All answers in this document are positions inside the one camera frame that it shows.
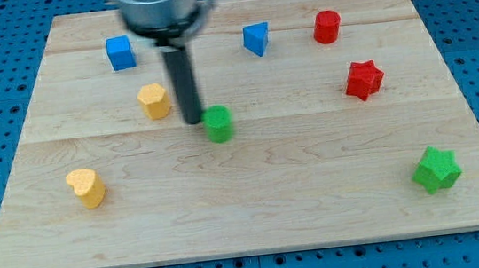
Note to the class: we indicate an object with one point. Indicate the yellow hexagon block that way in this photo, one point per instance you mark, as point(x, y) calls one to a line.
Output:
point(154, 100)

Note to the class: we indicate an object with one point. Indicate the blue cube block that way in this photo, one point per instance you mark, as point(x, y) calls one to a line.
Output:
point(119, 53)

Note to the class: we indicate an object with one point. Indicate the red cylinder block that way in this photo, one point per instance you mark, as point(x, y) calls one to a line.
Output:
point(326, 28)

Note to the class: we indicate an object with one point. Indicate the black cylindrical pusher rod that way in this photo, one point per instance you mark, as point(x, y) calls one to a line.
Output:
point(179, 69)

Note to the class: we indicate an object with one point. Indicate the silver round robot end effector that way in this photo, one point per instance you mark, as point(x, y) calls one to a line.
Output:
point(166, 23)

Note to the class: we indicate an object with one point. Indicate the wooden board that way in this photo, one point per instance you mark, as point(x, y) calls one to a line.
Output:
point(308, 166)

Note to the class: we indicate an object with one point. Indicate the yellow heart block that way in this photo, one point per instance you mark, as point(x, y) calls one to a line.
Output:
point(88, 187)

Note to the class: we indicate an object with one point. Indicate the green cylinder block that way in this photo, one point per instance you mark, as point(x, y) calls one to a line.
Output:
point(218, 124)

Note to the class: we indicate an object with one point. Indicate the blue triangle block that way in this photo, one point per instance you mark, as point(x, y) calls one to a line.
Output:
point(255, 38)

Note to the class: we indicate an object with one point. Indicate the red star block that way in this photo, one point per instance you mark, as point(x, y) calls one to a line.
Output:
point(364, 79)

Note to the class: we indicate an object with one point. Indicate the green star block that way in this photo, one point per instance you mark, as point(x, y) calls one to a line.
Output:
point(437, 169)

